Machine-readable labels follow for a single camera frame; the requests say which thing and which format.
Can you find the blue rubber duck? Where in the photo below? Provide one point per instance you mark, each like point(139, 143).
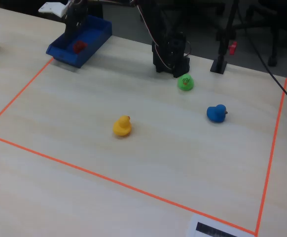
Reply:
point(216, 114)

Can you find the black camera stand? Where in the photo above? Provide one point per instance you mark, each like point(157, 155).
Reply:
point(218, 66)

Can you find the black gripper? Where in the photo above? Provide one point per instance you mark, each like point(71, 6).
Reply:
point(72, 29)

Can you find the red clamp knob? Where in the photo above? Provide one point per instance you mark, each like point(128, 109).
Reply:
point(233, 48)

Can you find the white paper label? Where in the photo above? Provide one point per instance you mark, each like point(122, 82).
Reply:
point(191, 227)

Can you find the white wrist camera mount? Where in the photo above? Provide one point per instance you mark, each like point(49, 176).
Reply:
point(52, 7)

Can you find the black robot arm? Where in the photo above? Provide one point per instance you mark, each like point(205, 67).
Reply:
point(165, 37)

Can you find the red rubber duck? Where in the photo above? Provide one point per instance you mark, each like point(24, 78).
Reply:
point(79, 47)

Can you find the black office chair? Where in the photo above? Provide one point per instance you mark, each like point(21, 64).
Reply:
point(273, 59)

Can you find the blue plastic box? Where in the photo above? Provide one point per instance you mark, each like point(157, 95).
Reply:
point(59, 53)

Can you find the green rubber duck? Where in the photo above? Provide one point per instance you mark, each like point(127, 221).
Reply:
point(185, 84)

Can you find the orange tape strip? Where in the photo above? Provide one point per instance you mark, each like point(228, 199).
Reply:
point(20, 92)
point(273, 148)
point(133, 188)

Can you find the yellow rubber duck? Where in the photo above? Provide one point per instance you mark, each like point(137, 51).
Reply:
point(121, 128)

